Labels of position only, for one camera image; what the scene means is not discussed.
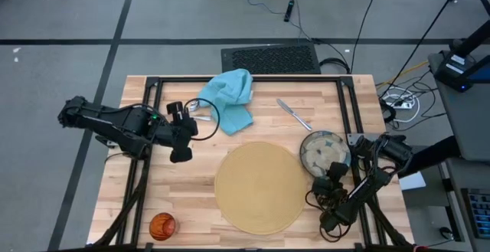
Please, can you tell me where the patterned ceramic bowl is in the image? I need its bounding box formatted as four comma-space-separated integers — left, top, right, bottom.
299, 129, 352, 179

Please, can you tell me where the orange translucent plastic cup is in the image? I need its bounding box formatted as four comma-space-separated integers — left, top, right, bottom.
149, 212, 178, 242

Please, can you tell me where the round woven tan placemat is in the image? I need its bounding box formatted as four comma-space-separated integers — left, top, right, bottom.
214, 141, 309, 236

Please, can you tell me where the teal cloth napkin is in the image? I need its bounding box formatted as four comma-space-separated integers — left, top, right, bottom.
198, 67, 255, 136

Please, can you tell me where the silver metal table knife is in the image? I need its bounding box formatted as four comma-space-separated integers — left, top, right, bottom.
276, 98, 313, 132

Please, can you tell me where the white paper sheet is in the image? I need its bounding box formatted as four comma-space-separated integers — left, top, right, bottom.
397, 170, 428, 191

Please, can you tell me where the black stand leg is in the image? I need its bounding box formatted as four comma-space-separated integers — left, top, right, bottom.
397, 135, 462, 179
449, 20, 490, 60

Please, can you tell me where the black keyboard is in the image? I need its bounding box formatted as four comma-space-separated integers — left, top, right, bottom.
461, 188, 490, 241

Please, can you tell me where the grey desk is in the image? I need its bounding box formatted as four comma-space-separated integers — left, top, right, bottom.
427, 51, 490, 252

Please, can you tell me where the black power strip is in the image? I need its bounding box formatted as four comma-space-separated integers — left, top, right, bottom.
283, 0, 296, 23

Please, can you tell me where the black device with blue light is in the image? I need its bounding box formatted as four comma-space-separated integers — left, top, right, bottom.
434, 51, 490, 92

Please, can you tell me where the left gripper black cable loop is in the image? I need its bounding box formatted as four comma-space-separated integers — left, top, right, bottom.
183, 97, 221, 142

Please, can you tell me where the black aluminium table frame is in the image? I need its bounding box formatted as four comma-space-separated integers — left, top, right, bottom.
91, 75, 417, 252

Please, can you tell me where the black coiled cable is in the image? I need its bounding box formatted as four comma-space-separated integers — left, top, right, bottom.
319, 57, 352, 75

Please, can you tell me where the yellow cable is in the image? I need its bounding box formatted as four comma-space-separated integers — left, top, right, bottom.
377, 60, 432, 88

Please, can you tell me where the long black floor cable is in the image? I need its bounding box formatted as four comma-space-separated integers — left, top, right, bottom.
350, 0, 384, 75

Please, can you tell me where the thin black diagonal cable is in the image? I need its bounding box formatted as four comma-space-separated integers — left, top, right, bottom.
381, 0, 478, 98

